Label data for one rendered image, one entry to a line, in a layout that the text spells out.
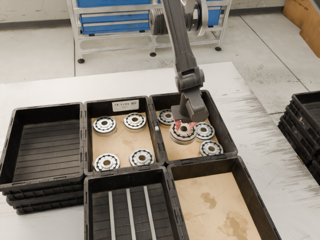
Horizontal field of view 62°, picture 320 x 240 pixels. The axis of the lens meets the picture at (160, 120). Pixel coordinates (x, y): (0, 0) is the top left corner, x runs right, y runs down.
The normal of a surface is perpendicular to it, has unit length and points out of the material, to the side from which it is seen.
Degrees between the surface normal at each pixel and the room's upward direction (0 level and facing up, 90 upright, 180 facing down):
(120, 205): 0
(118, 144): 0
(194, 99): 16
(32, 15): 90
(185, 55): 70
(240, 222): 0
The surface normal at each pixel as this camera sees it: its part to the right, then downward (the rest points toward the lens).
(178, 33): 0.14, 0.44
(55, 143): 0.04, -0.69
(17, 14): 0.22, 0.72
